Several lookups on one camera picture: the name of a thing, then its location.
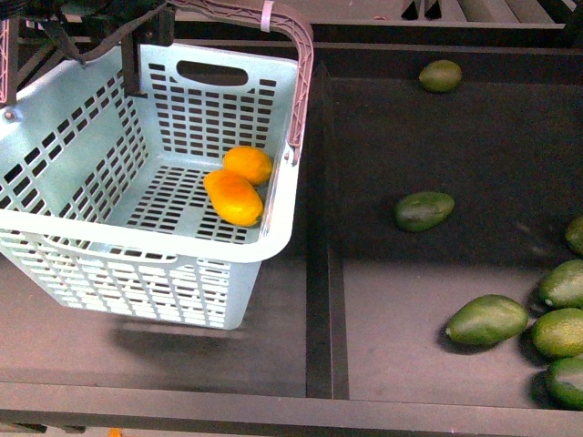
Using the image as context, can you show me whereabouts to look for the yellow mango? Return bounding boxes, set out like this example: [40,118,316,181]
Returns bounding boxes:
[203,169,263,227]

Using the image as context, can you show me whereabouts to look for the yellow lemon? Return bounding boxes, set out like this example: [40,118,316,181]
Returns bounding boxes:
[223,146,273,187]

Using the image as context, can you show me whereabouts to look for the light blue plastic basket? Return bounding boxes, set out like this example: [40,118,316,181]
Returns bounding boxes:
[1,45,299,330]

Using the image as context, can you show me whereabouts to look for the green avocado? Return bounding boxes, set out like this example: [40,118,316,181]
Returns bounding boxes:
[445,294,529,347]
[538,259,582,309]
[418,59,463,93]
[531,308,582,359]
[394,191,455,232]
[565,216,583,255]
[546,358,582,411]

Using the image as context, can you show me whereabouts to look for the black produce display shelf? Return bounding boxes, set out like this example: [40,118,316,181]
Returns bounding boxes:
[1,1,582,436]

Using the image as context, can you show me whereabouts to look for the white zip tie right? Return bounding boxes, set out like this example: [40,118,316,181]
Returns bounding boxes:
[260,0,274,33]

